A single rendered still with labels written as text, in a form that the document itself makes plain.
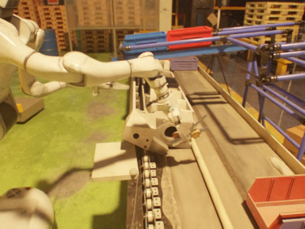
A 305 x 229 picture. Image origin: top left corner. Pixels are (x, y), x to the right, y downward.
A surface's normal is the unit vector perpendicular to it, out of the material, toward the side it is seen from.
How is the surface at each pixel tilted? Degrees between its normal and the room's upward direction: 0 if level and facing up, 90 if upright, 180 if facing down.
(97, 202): 0
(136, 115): 38
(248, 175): 0
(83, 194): 0
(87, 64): 44
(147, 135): 90
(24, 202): 73
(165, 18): 90
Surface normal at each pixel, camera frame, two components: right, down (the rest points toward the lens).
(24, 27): 0.12, 0.42
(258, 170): 0.00, -0.91
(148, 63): 0.32, -0.33
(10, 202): 0.11, 0.13
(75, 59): 0.24, -0.54
